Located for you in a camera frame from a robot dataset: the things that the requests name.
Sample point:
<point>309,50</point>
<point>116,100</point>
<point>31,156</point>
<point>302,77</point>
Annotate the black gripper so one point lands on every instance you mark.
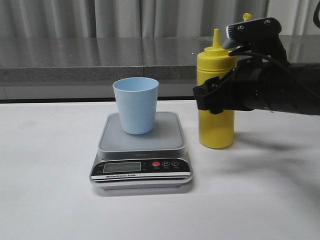
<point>242,89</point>

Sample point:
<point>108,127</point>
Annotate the grey curtain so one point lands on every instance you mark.
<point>146,18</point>

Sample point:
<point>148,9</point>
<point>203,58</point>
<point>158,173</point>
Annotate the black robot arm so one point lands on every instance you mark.
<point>292,89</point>

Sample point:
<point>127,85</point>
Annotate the yellow squeeze bottle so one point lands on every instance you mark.
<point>216,131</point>

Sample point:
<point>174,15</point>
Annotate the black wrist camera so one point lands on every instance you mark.
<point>260,36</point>

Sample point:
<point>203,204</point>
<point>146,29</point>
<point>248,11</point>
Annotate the light blue plastic cup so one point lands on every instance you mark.
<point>136,100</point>

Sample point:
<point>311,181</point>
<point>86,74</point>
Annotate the grey stone counter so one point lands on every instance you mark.
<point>84,69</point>

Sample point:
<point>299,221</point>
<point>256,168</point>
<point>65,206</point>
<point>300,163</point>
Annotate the silver digital kitchen scale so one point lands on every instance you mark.
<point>155,159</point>

